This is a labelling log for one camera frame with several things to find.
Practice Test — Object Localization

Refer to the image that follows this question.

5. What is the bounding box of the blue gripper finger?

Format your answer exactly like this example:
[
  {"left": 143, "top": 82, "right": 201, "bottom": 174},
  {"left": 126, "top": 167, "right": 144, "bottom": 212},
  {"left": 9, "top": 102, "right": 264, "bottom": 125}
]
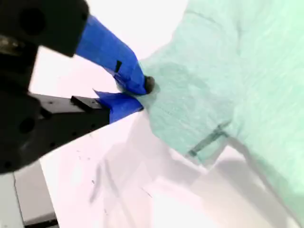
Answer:
[
  {"left": 0, "top": 89, "right": 145, "bottom": 175},
  {"left": 0, "top": 0, "right": 157, "bottom": 96}
]

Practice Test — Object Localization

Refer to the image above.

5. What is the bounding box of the pale green T-shirt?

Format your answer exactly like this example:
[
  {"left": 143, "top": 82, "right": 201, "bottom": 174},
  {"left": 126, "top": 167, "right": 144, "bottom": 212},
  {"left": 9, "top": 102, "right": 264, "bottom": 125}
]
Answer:
[{"left": 137, "top": 0, "right": 304, "bottom": 214}]

